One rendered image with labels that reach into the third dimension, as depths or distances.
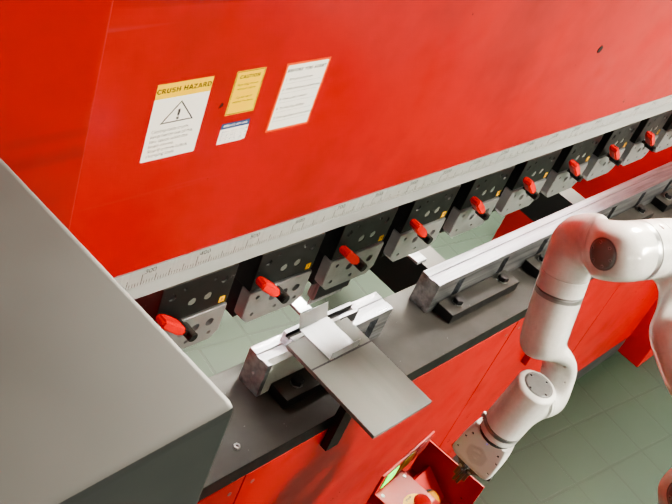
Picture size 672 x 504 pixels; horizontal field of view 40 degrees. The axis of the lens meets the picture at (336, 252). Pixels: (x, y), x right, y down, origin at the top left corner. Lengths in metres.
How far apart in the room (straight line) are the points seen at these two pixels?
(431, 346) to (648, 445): 1.74
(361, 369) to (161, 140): 0.87
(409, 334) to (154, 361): 1.79
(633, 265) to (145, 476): 1.17
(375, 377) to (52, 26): 1.33
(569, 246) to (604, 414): 2.18
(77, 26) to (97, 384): 0.33
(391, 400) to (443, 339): 0.43
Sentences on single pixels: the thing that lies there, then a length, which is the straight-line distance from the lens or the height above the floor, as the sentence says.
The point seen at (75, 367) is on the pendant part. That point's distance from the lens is 0.45.
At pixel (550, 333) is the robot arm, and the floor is 1.29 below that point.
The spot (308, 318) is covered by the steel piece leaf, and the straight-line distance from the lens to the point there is 1.92.
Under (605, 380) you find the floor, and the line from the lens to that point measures 3.95.
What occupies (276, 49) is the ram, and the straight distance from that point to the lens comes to 1.22.
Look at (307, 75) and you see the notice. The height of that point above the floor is 1.69.
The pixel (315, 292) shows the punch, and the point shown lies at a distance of 1.83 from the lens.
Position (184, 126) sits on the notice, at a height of 1.65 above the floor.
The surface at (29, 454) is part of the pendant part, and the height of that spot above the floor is 1.95.
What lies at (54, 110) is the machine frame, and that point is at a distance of 0.74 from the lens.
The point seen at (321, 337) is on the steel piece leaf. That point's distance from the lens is 1.92.
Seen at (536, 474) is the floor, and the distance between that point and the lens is 3.40.
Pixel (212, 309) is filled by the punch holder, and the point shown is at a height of 1.25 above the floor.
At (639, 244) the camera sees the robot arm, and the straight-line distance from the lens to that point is 1.52.
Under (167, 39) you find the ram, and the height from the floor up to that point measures 1.78.
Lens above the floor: 2.28
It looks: 37 degrees down
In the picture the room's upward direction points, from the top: 23 degrees clockwise
